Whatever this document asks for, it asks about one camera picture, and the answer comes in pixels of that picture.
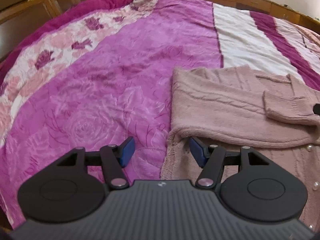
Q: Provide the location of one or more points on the pink crochet blanket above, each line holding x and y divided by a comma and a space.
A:
311, 40

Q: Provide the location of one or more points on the striped floral bedspread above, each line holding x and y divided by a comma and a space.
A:
100, 85

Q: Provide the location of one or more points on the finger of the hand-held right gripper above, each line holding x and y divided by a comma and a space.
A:
317, 109

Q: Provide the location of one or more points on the pink knitted cardigan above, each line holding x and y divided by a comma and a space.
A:
237, 110

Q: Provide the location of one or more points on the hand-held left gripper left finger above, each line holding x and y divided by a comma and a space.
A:
127, 151

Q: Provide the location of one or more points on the carved wooden headboard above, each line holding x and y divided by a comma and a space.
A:
32, 5

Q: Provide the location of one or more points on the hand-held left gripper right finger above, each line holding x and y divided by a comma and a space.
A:
197, 151

